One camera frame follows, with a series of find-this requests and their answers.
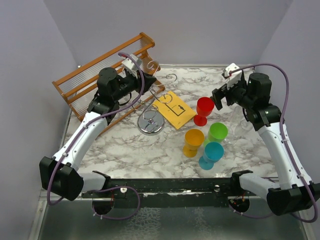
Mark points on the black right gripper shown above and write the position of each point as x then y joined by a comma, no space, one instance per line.
227,91

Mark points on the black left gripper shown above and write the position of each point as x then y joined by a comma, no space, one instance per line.
148,81

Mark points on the red plastic wine glass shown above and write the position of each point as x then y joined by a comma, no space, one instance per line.
204,108

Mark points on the green plastic wine glass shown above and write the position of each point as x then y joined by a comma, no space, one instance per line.
216,133

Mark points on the orange plastic wine glass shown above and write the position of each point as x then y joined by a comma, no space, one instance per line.
193,139

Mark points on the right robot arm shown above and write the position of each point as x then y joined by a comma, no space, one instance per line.
295,190

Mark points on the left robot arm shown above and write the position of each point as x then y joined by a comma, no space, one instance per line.
59,174

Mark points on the clear wine glass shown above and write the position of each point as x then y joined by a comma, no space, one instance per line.
237,126

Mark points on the chrome wine glass rack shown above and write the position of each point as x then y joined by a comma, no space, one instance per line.
150,122

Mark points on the blue plastic wine glass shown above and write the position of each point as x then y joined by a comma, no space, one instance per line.
213,152

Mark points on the wooden dish rack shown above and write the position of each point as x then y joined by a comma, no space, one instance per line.
78,87

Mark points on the yellow Little Prince book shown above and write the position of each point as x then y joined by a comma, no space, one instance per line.
174,109

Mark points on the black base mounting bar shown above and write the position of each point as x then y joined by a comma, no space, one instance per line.
178,192

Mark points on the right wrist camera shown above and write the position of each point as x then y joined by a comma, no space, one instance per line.
231,73

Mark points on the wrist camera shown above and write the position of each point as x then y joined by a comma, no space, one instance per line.
231,73
130,66

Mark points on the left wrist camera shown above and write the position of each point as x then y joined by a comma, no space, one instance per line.
130,66

